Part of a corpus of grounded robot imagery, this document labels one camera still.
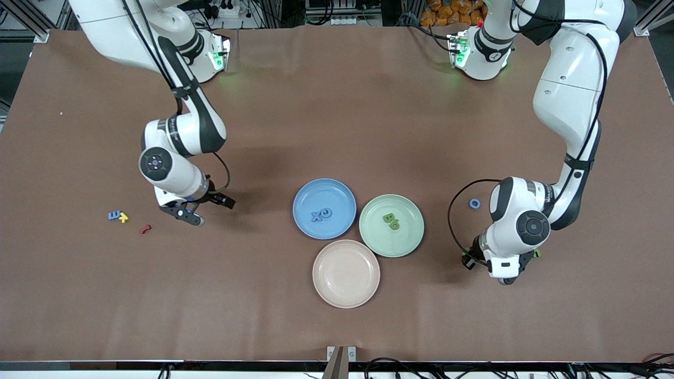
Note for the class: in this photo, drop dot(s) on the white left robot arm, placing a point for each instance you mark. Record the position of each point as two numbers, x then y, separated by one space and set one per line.
568 79

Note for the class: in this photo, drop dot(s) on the yellow foam letter k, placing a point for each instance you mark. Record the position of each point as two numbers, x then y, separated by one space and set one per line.
124 217

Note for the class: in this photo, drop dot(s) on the metal table edge bracket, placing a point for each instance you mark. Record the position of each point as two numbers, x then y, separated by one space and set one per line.
352 353

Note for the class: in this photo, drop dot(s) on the beige plate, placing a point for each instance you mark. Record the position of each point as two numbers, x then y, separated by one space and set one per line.
346 273

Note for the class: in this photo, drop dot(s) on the white power strip with plugs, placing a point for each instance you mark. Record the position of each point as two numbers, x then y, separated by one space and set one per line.
226 9

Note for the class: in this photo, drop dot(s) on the blue foam letter o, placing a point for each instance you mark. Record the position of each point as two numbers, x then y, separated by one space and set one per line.
470 203

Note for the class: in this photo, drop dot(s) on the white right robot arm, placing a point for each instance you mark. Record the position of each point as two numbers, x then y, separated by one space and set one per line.
179 176

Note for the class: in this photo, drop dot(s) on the bag of orange items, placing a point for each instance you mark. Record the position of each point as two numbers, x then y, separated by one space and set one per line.
447 13

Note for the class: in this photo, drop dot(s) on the brown table cover sheet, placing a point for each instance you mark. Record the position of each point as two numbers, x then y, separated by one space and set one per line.
337 131

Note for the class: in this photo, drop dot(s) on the green foam small letter b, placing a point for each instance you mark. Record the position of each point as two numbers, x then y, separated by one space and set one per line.
390 226

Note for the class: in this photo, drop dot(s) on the blue foam letter c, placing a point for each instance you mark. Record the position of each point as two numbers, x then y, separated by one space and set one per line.
331 212

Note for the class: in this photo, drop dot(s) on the metal table edge rail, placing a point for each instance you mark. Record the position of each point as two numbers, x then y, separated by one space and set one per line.
105 364

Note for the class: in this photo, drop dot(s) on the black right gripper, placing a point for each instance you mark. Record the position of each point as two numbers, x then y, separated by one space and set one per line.
215 197

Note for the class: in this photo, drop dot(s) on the blue foam letter x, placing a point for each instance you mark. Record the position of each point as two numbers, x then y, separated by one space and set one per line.
317 216

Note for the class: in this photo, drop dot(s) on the green foam capital letter B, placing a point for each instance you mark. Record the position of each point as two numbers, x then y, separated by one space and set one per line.
389 217

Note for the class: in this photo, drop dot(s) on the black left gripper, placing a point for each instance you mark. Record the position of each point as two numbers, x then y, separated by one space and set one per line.
472 255

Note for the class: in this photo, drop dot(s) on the long white power strip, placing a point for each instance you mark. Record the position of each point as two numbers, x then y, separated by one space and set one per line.
355 21

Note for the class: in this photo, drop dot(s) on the blue plate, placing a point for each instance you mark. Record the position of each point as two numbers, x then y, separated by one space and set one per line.
337 226

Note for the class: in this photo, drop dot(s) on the aluminium frame profile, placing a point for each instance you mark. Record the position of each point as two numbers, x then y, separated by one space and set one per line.
41 37
641 30

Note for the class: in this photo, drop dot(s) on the green plate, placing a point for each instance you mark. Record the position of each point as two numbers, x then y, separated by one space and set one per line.
408 237

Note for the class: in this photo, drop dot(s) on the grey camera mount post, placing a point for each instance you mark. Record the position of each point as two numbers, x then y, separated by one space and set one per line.
333 371

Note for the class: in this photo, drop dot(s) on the blue foam letter m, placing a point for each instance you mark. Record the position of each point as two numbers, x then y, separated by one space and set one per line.
112 216

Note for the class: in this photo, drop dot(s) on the red foam letter I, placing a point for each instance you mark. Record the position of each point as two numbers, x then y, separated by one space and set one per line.
145 229

